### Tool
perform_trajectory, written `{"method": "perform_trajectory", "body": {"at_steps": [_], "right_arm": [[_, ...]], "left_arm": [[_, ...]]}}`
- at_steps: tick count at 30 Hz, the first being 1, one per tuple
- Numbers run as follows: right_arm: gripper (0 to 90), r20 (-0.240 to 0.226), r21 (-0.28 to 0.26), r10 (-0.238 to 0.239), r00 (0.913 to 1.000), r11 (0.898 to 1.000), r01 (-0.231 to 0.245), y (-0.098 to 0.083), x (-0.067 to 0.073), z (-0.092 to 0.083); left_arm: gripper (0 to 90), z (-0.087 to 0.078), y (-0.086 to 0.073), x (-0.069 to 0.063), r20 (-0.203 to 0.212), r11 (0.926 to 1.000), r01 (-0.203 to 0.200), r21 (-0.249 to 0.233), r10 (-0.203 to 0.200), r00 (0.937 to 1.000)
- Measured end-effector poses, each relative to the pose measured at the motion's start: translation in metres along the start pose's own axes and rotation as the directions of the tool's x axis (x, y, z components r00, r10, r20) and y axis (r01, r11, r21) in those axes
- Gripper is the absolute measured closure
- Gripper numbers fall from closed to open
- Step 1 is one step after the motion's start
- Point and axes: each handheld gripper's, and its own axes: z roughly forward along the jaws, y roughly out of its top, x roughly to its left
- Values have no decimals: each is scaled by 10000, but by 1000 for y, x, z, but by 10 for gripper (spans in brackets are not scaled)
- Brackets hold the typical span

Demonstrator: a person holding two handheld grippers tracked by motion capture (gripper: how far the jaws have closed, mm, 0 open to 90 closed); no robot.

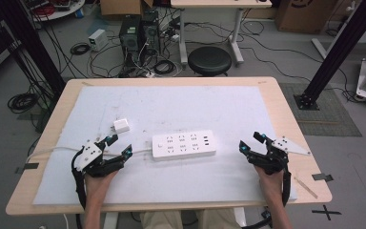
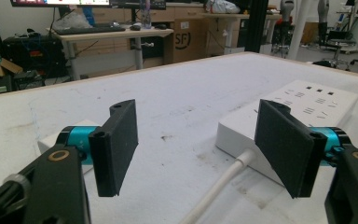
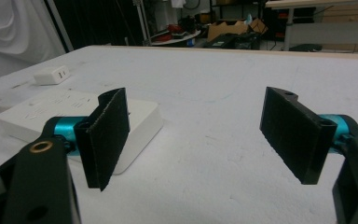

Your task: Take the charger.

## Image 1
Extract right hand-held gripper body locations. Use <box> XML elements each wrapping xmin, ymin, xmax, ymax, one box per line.
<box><xmin>248</xmin><ymin>135</ymin><xmax>312</xmax><ymax>176</ymax></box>

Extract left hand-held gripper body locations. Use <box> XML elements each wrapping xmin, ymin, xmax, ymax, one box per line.
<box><xmin>75</xmin><ymin>140</ymin><xmax>126</xmax><ymax>178</ymax></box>

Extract white charger adapter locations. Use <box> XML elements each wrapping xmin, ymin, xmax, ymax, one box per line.
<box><xmin>109</xmin><ymin>118</ymin><xmax>132</xmax><ymax>135</ymax></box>

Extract white power strip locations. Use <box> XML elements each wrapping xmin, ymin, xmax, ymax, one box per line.
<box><xmin>152</xmin><ymin>129</ymin><xmax>217</xmax><ymax>161</ymax></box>

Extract person's right hand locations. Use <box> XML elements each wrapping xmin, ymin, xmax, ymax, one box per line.
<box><xmin>254</xmin><ymin>165</ymin><xmax>284</xmax><ymax>198</ymax></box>

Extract person's left hand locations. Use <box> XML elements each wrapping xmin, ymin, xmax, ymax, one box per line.
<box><xmin>84</xmin><ymin>169</ymin><xmax>119</xmax><ymax>198</ymax></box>

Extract thin wooden stick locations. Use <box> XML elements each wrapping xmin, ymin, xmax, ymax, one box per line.
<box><xmin>293</xmin><ymin>176</ymin><xmax>319</xmax><ymax>200</ymax></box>

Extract black tape piece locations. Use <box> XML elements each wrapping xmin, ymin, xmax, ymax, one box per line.
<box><xmin>14</xmin><ymin>162</ymin><xmax>40</xmax><ymax>175</ymax></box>
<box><xmin>311</xmin><ymin>173</ymin><xmax>335</xmax><ymax>182</ymax></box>

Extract wooden table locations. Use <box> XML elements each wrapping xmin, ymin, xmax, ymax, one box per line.
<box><xmin>5</xmin><ymin>75</ymin><xmax>334</xmax><ymax>218</ymax></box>

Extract white foam mat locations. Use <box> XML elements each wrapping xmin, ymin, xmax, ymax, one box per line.
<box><xmin>32</xmin><ymin>84</ymin><xmax>298</xmax><ymax>206</ymax></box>

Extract grey floor mat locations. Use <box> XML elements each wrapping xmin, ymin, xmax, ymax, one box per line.
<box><xmin>279</xmin><ymin>82</ymin><xmax>363</xmax><ymax>138</ymax></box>

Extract person's beige trousers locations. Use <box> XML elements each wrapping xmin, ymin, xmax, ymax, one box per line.
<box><xmin>138</xmin><ymin>207</ymin><xmax>243</xmax><ymax>229</ymax></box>

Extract black round stool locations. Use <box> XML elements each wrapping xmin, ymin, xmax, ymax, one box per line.
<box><xmin>187</xmin><ymin>46</ymin><xmax>233</xmax><ymax>77</ymax></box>

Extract white power supply box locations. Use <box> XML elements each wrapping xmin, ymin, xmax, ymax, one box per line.
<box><xmin>88</xmin><ymin>29</ymin><xmax>110</xmax><ymax>52</ymax></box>

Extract black computer tower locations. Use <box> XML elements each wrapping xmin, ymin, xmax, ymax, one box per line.
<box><xmin>140</xmin><ymin>10</ymin><xmax>162</xmax><ymax>55</ymax></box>
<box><xmin>118</xmin><ymin>13</ymin><xmax>143</xmax><ymax>64</ymax></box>

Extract cardboard box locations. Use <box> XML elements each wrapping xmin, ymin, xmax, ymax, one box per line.
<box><xmin>99</xmin><ymin>0</ymin><xmax>154</xmax><ymax>17</ymax></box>
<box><xmin>274</xmin><ymin>0</ymin><xmax>338</xmax><ymax>35</ymax></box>

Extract round white table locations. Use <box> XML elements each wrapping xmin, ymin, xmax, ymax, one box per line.
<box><xmin>21</xmin><ymin>0</ymin><xmax>87</xmax><ymax>23</ymax></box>

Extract white desk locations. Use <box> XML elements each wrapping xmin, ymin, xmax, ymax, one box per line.
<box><xmin>170</xmin><ymin>0</ymin><xmax>273</xmax><ymax>67</ymax></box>

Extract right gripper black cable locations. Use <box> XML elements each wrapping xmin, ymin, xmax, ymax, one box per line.
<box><xmin>241</xmin><ymin>167</ymin><xmax>293</xmax><ymax>229</ymax></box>

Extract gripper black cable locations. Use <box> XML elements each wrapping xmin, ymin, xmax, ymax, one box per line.
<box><xmin>241</xmin><ymin>167</ymin><xmax>293</xmax><ymax>229</ymax></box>
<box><xmin>71</xmin><ymin>149</ymin><xmax>88</xmax><ymax>211</ymax></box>

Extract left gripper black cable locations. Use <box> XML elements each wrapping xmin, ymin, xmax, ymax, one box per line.
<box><xmin>71</xmin><ymin>149</ymin><xmax>88</xmax><ymax>211</ymax></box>

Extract white power strip cable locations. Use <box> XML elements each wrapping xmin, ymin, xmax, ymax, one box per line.
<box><xmin>25</xmin><ymin>146</ymin><xmax>153</xmax><ymax>164</ymax></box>

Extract coil of black cable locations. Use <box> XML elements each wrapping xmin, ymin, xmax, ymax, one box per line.
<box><xmin>69</xmin><ymin>42</ymin><xmax>92</xmax><ymax>56</ymax></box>
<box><xmin>7</xmin><ymin>92</ymin><xmax>40</xmax><ymax>115</ymax></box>
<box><xmin>152</xmin><ymin>59</ymin><xmax>177</xmax><ymax>76</ymax></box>

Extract black aluminium post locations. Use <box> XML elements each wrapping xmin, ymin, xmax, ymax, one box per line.
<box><xmin>0</xmin><ymin>0</ymin><xmax>67</xmax><ymax>94</ymax></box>
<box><xmin>293</xmin><ymin>0</ymin><xmax>366</xmax><ymax>112</ymax></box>

